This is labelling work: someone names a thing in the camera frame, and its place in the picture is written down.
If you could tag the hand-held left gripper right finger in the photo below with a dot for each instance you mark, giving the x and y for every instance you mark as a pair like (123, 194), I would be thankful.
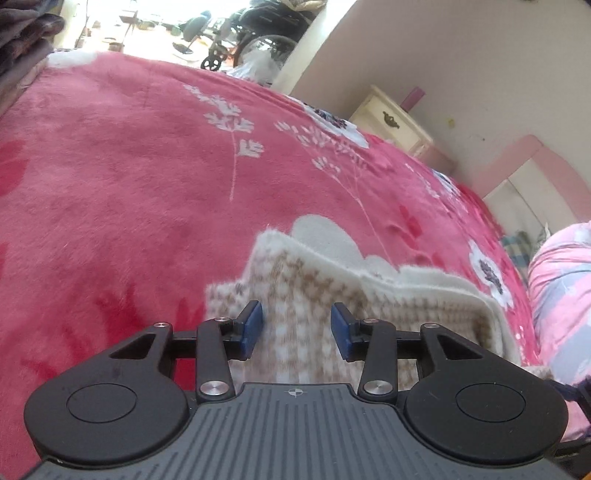
(342, 327)

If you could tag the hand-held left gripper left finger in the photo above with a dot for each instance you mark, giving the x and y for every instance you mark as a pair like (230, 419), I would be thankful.
(251, 325)

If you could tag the beige checked knit jacket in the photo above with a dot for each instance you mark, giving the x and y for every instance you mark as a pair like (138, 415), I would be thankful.
(300, 286)

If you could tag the pile of dark clothes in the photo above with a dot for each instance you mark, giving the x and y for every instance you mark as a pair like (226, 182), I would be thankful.
(23, 37)

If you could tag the pink patterned quilt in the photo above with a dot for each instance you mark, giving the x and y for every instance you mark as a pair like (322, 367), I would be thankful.
(563, 300)

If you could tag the plaid pillow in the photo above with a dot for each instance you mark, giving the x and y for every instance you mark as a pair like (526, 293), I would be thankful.
(519, 247)

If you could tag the red floral blanket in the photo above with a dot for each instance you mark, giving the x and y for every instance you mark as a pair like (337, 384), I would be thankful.
(138, 184)

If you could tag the cream nightstand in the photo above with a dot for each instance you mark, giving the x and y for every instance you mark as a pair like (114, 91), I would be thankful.
(406, 134)

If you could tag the pink bottle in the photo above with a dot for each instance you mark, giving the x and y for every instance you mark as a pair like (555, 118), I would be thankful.
(412, 98)

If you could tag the pink headboard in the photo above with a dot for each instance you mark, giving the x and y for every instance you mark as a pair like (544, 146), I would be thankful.
(521, 152)

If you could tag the white plastic bag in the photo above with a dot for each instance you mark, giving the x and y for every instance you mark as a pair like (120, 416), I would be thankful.
(256, 67)

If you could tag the wheelchair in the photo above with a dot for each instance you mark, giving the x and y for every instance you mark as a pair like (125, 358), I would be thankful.
(268, 23)

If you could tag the office chair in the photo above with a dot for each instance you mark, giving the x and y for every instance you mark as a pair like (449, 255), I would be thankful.
(196, 25)

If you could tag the brown padded coat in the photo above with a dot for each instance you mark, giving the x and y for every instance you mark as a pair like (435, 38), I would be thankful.
(304, 4)

